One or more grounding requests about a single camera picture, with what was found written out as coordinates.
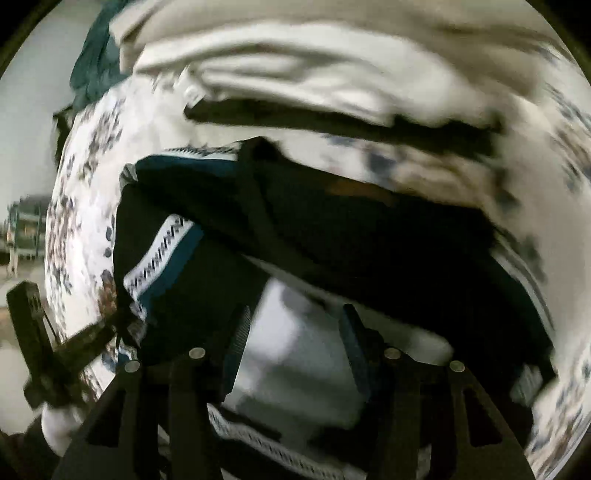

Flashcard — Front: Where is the floral bed sheet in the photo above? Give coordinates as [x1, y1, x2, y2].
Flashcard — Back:
[42, 69, 591, 480]

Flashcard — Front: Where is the black grey striped garment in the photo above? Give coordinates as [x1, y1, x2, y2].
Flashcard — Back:
[113, 137, 557, 480]

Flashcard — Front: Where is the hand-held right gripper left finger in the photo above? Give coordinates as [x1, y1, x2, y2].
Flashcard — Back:
[51, 305, 253, 480]

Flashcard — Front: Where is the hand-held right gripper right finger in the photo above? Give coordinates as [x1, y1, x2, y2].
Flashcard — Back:
[339, 305, 539, 480]

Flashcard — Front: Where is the teal quilt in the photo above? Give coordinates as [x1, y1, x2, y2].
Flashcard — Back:
[69, 0, 136, 110]

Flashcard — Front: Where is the white garment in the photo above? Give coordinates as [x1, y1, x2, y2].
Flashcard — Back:
[110, 0, 522, 127]

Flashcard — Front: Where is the dark furniture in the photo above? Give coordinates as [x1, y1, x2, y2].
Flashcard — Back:
[4, 196, 49, 278]

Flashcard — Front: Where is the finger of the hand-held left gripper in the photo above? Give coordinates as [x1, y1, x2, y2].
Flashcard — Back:
[52, 318, 123, 370]
[6, 281, 57, 384]

